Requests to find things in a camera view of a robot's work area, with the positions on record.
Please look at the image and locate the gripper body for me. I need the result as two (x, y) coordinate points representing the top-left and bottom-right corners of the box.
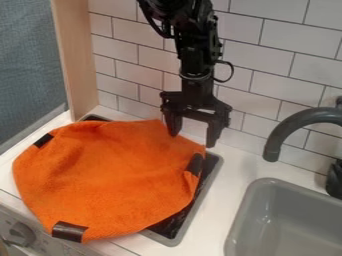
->
(158, 73), (234, 130)

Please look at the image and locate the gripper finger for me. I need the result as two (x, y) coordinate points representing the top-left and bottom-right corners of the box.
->
(204, 114), (230, 149)
(161, 109), (185, 138)

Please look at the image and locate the orange cloth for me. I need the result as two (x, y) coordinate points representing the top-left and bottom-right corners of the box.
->
(10, 119), (208, 244)

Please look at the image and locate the tap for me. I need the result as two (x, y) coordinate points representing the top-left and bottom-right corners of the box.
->
(261, 96), (342, 201)

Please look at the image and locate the toy sink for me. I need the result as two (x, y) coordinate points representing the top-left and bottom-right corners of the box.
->
(223, 177), (342, 256)

